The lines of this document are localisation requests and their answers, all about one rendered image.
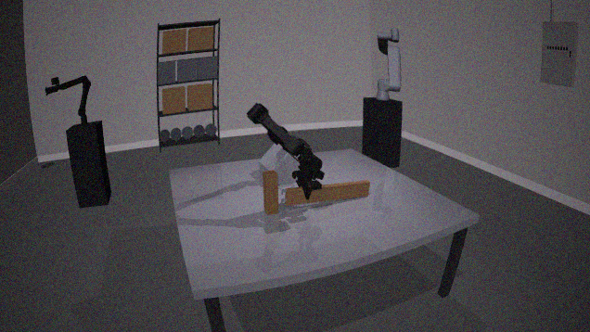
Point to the wooden rail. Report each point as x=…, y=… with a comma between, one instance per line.
x=295, y=195

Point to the wooden post with slot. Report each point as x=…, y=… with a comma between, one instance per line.
x=270, y=192

